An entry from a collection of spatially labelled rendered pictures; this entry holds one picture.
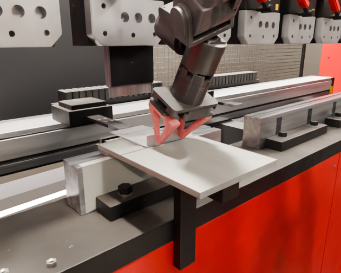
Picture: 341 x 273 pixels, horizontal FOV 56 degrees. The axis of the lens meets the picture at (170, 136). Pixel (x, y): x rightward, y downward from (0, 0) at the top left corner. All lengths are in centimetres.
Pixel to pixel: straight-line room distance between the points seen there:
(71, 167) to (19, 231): 13
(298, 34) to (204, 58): 59
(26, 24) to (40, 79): 60
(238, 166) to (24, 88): 76
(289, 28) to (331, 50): 174
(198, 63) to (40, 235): 38
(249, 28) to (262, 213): 45
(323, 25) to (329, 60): 156
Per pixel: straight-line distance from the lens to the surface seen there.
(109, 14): 57
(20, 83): 108
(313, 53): 461
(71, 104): 81
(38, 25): 52
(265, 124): 98
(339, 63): 270
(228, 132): 121
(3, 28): 50
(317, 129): 116
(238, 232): 79
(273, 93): 150
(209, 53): 48
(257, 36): 86
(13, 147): 82
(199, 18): 42
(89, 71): 116
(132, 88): 65
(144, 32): 61
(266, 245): 93
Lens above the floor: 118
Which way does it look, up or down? 17 degrees down
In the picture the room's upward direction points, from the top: straight up
